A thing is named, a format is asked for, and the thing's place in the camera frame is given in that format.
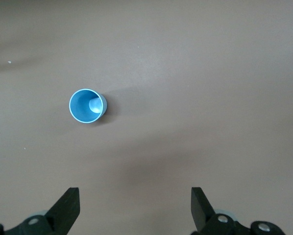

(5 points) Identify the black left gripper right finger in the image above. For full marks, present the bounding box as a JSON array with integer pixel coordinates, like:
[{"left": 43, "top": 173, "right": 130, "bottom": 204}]
[{"left": 190, "top": 187, "right": 288, "bottom": 235}]

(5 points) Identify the blue plastic cup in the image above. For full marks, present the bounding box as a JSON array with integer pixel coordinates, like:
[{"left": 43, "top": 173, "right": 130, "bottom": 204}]
[{"left": 68, "top": 88, "right": 108, "bottom": 124}]

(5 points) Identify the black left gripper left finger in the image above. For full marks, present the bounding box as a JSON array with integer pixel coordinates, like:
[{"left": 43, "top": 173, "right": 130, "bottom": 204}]
[{"left": 0, "top": 187, "right": 80, "bottom": 235}]

